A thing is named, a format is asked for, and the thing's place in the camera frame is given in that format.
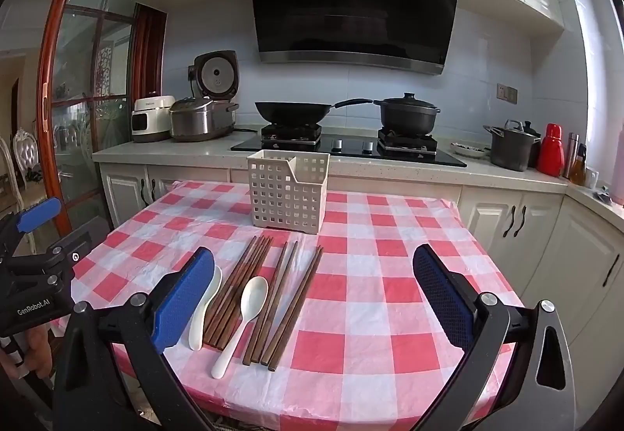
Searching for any red thermos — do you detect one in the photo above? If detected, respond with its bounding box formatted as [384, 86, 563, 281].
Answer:
[537, 123, 566, 177]

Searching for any white lower kitchen cabinet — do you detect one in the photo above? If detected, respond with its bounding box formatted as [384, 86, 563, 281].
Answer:
[458, 185, 624, 366]
[100, 163, 232, 227]

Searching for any row of wooden chopsticks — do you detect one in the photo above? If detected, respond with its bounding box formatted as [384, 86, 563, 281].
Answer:
[202, 236, 324, 371]

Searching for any amber oil bottle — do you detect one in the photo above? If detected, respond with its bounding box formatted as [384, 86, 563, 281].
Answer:
[571, 143, 587, 185]

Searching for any white perforated plastic basket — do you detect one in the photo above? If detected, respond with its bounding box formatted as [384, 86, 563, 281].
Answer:
[246, 149, 330, 233]

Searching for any black range hood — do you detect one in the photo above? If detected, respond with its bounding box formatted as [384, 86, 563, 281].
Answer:
[246, 0, 464, 76]

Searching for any black wok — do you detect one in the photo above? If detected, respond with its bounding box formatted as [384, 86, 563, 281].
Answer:
[254, 98, 374, 126]

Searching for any steel bottle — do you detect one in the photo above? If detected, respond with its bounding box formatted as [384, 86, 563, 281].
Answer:
[565, 133, 580, 179]

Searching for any grey lidded stockpot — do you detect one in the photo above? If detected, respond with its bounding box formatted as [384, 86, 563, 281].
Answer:
[484, 119, 542, 172]

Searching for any white plate with food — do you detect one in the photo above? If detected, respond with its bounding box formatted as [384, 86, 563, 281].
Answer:
[449, 142, 491, 158]

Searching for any white electric cooker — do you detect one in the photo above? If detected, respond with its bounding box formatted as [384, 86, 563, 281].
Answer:
[131, 95, 176, 143]

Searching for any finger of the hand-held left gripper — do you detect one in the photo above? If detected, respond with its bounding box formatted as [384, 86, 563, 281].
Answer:
[10, 230, 93, 277]
[0, 197, 63, 259]

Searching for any red wooden glass door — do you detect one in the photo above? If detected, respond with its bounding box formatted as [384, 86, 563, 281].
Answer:
[36, 0, 167, 237]

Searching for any white ornate chair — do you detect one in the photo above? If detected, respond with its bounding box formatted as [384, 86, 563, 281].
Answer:
[0, 129, 40, 217]

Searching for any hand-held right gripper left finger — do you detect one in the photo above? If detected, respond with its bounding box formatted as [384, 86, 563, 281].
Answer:
[53, 246, 218, 431]

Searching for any black glass gas stove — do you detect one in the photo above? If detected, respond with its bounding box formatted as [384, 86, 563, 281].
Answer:
[230, 122, 468, 168]

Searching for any black lidded cooking pot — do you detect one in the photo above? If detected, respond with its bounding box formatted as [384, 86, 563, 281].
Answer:
[373, 93, 442, 132]

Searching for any red white checkered tablecloth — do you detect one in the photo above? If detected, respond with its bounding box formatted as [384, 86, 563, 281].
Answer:
[71, 178, 525, 431]

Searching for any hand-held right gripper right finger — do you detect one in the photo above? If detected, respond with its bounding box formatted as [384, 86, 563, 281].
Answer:
[412, 243, 578, 431]

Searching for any white ceramic spoon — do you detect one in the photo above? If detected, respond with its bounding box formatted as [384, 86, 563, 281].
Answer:
[211, 276, 269, 380]
[188, 265, 223, 351]

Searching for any silver rice cooker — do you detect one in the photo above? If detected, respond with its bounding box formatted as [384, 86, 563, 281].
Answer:
[169, 50, 241, 142]

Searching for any person's left hand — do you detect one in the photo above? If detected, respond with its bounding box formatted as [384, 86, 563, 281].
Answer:
[0, 321, 54, 380]

